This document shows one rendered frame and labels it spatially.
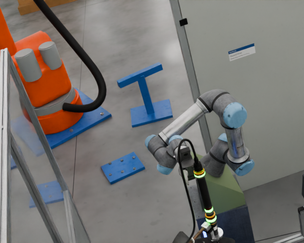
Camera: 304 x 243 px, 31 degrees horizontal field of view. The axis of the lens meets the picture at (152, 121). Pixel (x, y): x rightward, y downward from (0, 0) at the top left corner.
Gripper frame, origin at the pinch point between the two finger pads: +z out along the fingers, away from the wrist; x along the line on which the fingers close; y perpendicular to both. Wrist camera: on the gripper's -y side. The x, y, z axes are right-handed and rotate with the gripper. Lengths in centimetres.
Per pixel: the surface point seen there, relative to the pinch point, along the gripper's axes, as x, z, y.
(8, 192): 69, 17, -37
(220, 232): -2.9, 15.5, 19.8
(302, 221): -52, -20, 68
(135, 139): 14, -292, 166
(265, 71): -92, -165, 60
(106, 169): 51, -253, 163
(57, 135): 93, -344, 162
